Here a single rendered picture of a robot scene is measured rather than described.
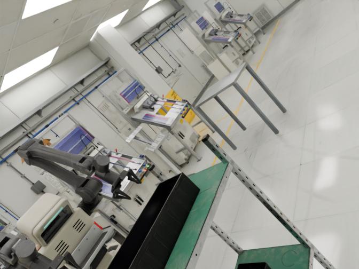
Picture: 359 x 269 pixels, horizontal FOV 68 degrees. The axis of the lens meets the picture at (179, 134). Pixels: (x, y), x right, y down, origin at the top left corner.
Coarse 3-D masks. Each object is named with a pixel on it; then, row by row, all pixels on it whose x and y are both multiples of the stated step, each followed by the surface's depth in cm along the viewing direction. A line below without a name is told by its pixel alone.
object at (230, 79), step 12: (240, 72) 300; (252, 72) 315; (216, 84) 342; (228, 84) 293; (264, 84) 321; (204, 96) 343; (216, 96) 366; (228, 108) 372; (264, 120) 301; (276, 132) 304
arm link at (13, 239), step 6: (0, 234) 96; (6, 234) 96; (12, 234) 96; (0, 240) 94; (6, 240) 96; (12, 240) 94; (0, 246) 94; (6, 246) 92; (12, 246) 93; (0, 252) 92; (6, 252) 91
